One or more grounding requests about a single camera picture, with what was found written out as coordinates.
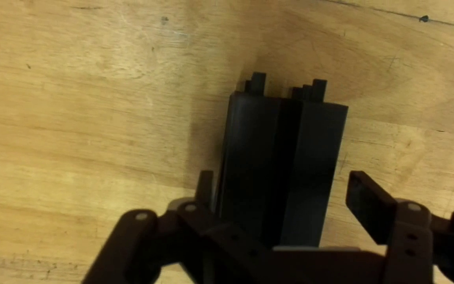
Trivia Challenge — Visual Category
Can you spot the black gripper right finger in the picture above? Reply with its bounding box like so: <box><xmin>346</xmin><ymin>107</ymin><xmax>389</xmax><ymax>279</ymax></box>
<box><xmin>343</xmin><ymin>169</ymin><xmax>454</xmax><ymax>284</ymax></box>

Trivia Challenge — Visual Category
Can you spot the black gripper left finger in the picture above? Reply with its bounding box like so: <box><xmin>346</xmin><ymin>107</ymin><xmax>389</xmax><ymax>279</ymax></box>
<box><xmin>80</xmin><ymin>169</ymin><xmax>217</xmax><ymax>284</ymax></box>

